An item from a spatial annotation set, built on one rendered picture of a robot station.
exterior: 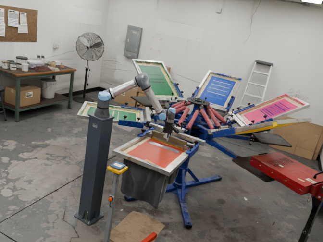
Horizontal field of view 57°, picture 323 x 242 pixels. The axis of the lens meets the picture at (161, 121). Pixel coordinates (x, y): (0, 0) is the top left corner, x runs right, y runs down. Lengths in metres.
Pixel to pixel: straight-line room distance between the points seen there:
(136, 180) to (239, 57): 4.74
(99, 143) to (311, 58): 5.05
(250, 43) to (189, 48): 1.40
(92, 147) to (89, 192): 0.51
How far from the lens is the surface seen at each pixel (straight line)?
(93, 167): 3.15
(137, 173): 2.85
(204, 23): 7.23
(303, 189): 2.84
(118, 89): 3.02
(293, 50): 6.90
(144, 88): 2.85
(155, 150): 3.02
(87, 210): 3.43
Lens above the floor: 2.19
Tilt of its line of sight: 18 degrees down
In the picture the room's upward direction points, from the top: 11 degrees clockwise
